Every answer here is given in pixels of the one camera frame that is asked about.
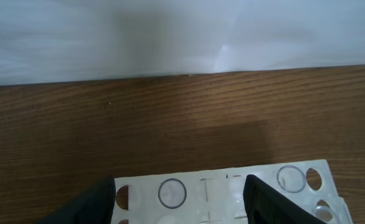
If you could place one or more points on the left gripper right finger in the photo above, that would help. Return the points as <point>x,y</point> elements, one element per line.
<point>266,208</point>

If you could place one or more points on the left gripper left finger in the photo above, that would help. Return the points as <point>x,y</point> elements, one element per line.
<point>92,205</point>

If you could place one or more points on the clear test tube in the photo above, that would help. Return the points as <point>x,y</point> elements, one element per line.
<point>172,194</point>
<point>324,215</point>
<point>291,180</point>

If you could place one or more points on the white test tube rack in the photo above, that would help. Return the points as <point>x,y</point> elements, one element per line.
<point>213,199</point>

